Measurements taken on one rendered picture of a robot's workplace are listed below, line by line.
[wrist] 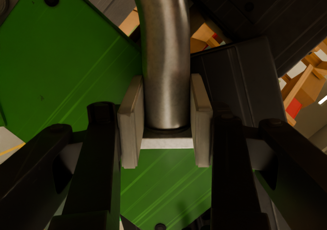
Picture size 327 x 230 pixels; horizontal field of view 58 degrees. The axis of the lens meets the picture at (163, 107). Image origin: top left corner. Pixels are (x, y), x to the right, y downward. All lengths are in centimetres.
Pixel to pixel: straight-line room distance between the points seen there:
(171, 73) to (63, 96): 9
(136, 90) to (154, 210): 13
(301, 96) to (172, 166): 407
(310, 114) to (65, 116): 952
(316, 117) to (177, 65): 958
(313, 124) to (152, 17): 962
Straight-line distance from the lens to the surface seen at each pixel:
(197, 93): 15
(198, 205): 26
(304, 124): 972
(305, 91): 423
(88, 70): 22
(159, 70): 17
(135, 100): 15
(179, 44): 17
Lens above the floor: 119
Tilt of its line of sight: 2 degrees down
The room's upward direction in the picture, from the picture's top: 136 degrees clockwise
